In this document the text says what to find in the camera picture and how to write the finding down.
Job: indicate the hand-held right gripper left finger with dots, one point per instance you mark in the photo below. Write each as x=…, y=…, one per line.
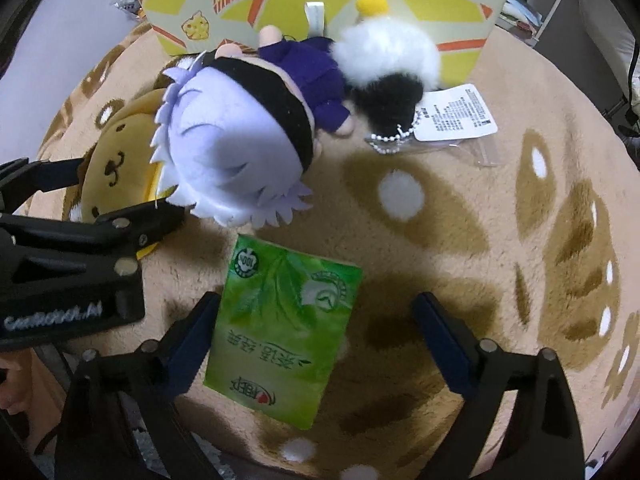
x=192, y=342

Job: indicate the yellow bear plush toy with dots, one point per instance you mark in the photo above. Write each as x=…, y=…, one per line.
x=115, y=160

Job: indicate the clear plastic wrapper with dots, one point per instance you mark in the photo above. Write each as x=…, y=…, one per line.
x=482, y=152

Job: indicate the white cushion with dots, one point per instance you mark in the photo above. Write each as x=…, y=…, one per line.
x=607, y=30

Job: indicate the white paper strip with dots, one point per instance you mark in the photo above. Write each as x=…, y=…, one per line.
x=315, y=17

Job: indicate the green tissue packet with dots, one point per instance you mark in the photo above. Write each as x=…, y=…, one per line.
x=280, y=330

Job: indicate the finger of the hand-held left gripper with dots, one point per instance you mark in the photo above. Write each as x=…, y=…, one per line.
x=142, y=221
x=45, y=176

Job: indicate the small clear bag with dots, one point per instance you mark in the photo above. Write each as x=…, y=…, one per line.
x=129, y=4

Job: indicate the white black fluffy plush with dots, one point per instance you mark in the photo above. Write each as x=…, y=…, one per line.
x=385, y=52

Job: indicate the white paper tag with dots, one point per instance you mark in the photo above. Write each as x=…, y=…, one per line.
x=457, y=112

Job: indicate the white-haired plush doll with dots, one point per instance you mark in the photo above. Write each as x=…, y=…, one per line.
x=225, y=135

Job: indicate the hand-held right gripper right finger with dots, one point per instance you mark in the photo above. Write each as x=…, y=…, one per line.
x=445, y=347

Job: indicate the brown printed fleece blanket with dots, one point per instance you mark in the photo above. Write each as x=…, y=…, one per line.
x=450, y=220

